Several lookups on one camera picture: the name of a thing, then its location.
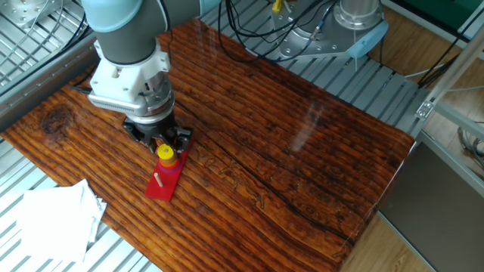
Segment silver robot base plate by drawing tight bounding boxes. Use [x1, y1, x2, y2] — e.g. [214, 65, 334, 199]
[278, 13, 364, 60]

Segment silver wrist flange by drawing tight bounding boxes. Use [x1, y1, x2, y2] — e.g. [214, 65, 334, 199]
[130, 73, 177, 125]

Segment red Hanoi base with pegs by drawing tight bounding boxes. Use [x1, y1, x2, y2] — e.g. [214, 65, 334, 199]
[144, 135, 195, 202]

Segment aluminium frame beam with bracket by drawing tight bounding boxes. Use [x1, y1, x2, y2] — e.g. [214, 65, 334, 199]
[414, 33, 484, 122]

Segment grey cabinet panel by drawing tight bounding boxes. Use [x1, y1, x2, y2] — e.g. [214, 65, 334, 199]
[377, 141, 484, 272]

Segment silver perforated mounting plate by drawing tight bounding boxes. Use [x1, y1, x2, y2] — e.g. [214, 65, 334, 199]
[0, 0, 64, 29]

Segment stacked coloured rings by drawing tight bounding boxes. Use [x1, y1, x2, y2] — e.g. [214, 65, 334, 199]
[157, 156, 183, 175]

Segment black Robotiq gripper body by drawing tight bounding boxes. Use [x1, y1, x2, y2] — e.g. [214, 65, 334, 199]
[123, 112, 178, 142]

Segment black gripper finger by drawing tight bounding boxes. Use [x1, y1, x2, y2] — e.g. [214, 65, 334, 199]
[167, 126, 194, 154]
[122, 123, 160, 154]

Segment white paper sheets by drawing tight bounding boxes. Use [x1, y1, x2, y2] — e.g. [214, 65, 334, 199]
[14, 178, 108, 264]

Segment yellow Hanoi disc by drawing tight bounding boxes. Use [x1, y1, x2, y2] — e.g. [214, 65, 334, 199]
[157, 144, 175, 161]

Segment grey cable coil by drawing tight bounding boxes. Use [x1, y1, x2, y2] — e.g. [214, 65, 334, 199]
[456, 120, 484, 169]

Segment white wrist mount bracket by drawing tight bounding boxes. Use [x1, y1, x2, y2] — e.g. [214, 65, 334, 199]
[87, 39, 171, 116]

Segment grey aluminium edge beam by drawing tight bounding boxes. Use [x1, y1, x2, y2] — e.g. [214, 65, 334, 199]
[0, 36, 100, 131]

